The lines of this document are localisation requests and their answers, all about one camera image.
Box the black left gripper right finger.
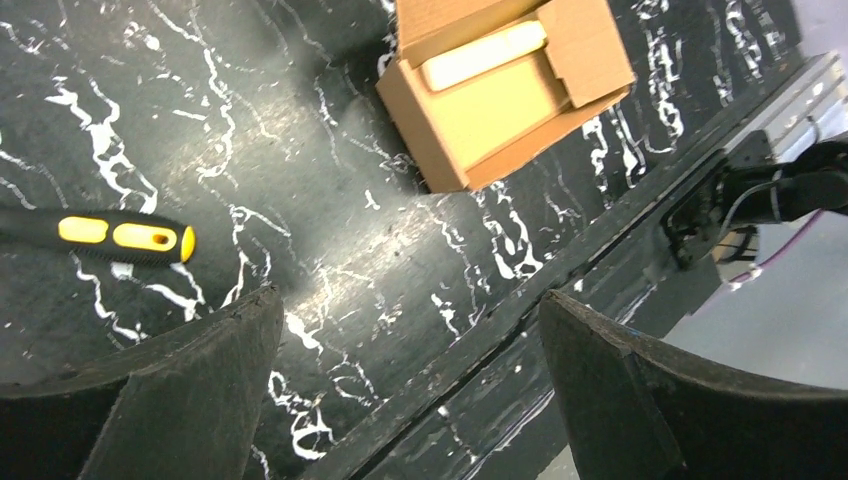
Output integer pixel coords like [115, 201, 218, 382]
[538, 290, 847, 479]

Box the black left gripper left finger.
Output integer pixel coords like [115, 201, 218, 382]
[1, 286, 284, 479]

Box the brown cardboard box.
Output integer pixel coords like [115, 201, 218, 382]
[377, 1, 635, 193]

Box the yellow handled tool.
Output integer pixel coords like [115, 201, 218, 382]
[420, 20, 548, 92]

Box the yellow black screwdriver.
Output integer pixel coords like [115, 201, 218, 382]
[1, 206, 197, 266]

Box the aluminium frame rail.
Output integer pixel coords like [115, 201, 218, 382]
[306, 52, 847, 479]

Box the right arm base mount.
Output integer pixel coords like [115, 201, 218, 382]
[658, 130, 847, 289]

